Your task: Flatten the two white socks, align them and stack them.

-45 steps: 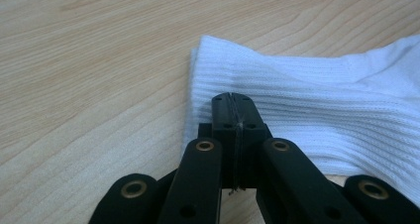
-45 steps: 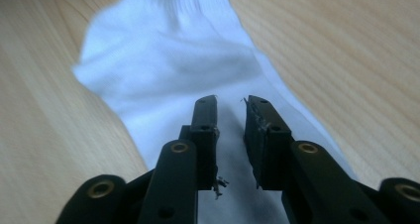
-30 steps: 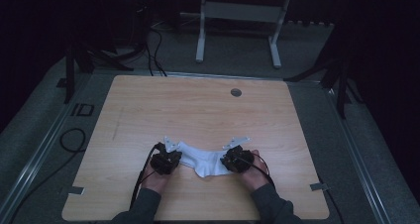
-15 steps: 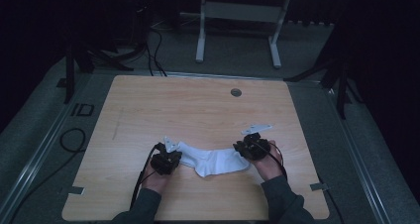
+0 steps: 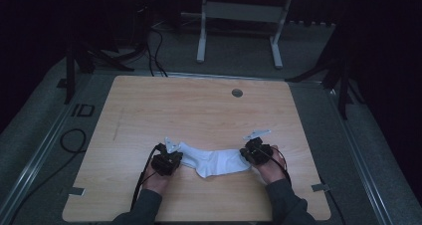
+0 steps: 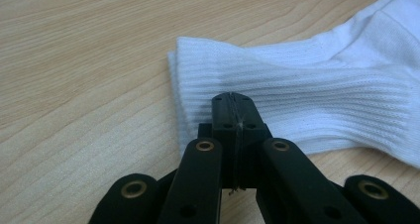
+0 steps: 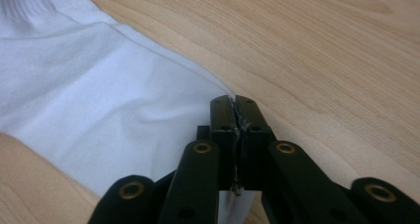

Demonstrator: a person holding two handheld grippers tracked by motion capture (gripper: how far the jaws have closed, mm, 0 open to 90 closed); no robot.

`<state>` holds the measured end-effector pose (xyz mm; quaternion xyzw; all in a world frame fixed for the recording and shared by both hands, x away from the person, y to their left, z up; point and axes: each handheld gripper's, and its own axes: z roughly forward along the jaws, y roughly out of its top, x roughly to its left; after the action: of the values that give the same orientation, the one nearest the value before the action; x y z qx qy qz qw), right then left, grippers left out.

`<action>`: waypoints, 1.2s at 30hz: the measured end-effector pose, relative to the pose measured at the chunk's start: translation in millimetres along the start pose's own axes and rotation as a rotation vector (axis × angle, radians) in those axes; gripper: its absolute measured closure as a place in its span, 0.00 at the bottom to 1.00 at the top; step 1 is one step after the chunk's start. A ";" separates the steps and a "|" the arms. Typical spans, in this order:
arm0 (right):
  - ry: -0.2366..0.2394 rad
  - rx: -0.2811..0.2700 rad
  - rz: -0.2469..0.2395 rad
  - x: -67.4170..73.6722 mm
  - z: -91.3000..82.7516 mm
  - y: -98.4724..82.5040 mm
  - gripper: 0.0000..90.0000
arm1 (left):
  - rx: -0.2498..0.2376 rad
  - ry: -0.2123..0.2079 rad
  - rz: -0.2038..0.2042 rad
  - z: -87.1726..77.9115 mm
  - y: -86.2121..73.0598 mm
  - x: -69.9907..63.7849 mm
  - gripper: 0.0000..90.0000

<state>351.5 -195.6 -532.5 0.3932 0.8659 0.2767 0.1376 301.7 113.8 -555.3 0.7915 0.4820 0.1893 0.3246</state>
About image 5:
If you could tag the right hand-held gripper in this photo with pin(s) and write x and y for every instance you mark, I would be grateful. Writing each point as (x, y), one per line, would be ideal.
(257, 152)

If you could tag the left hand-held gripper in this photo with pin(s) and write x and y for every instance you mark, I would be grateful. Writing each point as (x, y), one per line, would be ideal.
(166, 162)

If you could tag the white sock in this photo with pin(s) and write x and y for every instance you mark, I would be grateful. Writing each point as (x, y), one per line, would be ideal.
(215, 162)

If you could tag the person's left hand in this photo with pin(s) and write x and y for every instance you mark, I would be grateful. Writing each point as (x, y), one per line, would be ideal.
(157, 182)

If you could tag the person's right hand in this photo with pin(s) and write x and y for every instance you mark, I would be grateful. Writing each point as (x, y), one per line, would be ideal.
(272, 172)

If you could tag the grey table grommet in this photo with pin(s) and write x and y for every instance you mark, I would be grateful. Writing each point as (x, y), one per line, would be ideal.
(237, 93)

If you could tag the grey tape piece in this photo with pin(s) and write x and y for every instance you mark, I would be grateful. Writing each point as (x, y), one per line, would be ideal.
(77, 191)
(320, 187)

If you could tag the black metal stand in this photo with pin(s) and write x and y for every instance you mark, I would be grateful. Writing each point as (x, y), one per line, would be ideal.
(343, 85)
(70, 75)

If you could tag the white metal table frame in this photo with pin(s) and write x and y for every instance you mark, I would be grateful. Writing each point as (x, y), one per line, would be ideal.
(242, 12)

